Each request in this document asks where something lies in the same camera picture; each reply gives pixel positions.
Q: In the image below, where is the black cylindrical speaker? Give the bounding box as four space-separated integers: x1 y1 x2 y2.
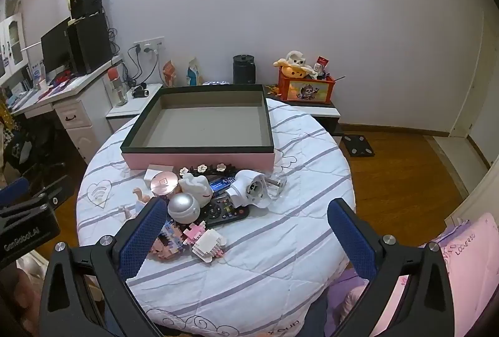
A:
233 55 256 85

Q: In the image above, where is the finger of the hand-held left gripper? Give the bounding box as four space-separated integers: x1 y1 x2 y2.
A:
0 177 31 208
24 175 84 211

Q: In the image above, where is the clear glass ornament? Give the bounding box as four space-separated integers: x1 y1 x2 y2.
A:
265 173 288 199

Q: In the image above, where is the white wall power outlet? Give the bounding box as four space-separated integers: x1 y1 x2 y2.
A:
133 36 166 53

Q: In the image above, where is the white ceramic figurine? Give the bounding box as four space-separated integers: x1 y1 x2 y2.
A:
178 173 214 207

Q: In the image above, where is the orange figure stand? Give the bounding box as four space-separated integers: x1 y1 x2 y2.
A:
162 60 177 88

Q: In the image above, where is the black flower hair clip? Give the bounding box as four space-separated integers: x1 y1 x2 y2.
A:
178 162 238 178

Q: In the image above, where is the clear bottle red lid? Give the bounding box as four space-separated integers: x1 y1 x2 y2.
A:
109 67 129 107

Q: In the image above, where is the purple bedding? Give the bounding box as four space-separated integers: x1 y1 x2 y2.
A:
325 267 371 337

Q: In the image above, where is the white pink block toy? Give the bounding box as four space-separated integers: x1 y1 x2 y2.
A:
190 230 227 263

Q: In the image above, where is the black computer monitor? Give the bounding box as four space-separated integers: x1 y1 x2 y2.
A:
40 16 73 77

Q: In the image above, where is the silver white round case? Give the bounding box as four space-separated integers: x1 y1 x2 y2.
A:
167 192 201 224

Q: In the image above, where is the blue yellow small pack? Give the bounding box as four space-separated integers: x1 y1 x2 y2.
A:
208 176 236 194

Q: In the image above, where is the black storage box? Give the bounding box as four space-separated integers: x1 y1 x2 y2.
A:
69 0 104 20

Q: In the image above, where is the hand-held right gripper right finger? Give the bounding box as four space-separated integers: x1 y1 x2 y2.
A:
327 198 458 337

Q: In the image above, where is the purple pink block figure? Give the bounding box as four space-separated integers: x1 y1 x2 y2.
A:
152 218 191 261

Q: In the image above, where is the white skull plush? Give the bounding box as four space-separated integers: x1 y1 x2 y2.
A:
286 50 308 68

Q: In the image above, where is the white bed frame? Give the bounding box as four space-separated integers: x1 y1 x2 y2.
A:
444 150 499 228

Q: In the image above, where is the black bathroom scale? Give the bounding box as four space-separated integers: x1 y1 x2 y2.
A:
340 133 375 157

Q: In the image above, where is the white desk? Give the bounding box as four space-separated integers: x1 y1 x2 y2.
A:
10 56 125 166

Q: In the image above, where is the large pink black box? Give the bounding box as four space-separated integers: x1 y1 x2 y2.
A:
120 84 275 171

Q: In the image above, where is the rose gold candle jar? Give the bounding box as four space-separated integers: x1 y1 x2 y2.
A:
150 171 182 197

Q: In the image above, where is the black office chair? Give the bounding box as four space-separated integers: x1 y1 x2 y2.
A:
0 119 67 197

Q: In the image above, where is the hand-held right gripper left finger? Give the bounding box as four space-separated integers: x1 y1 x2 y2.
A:
39 197 169 337

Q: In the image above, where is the yellow plush toy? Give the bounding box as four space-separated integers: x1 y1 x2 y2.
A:
273 60 318 79

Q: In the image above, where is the black computer tower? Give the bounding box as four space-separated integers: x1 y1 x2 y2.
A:
66 11 114 76

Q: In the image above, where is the pink pillow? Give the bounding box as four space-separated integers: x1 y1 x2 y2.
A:
390 212 499 337

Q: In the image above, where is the red white small toy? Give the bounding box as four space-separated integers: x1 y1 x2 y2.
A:
314 56 329 79

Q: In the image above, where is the white hutch cabinet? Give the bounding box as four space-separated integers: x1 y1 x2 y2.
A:
0 13 28 88

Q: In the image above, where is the black remote control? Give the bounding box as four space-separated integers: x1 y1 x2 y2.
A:
199 193 250 227

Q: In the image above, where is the orange toy box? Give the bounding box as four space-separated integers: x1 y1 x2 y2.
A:
278 70 336 104

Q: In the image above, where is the black low bench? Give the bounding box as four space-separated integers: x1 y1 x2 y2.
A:
265 85 344 137

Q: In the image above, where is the small white box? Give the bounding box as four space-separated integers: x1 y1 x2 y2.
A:
144 164 173 191

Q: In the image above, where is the white side cabinet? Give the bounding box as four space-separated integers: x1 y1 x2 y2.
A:
106 83 163 133

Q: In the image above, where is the blue white figure stand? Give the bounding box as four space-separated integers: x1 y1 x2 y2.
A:
186 57 201 86

